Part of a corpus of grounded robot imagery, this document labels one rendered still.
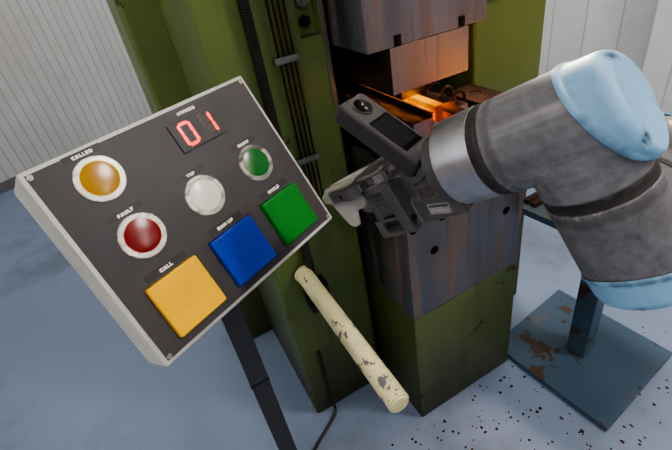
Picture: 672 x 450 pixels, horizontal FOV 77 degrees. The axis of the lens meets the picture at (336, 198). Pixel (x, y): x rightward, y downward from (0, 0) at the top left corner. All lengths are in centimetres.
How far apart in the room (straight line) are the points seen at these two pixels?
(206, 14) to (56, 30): 362
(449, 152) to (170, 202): 37
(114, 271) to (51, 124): 388
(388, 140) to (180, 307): 33
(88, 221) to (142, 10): 81
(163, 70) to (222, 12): 48
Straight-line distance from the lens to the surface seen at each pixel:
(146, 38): 130
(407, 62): 90
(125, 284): 57
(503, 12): 126
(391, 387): 87
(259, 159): 67
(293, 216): 67
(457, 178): 40
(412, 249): 102
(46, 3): 444
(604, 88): 35
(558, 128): 36
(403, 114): 101
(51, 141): 444
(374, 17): 84
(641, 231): 40
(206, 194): 61
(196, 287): 59
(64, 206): 58
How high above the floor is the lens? 137
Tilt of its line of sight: 32 degrees down
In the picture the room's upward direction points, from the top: 11 degrees counter-clockwise
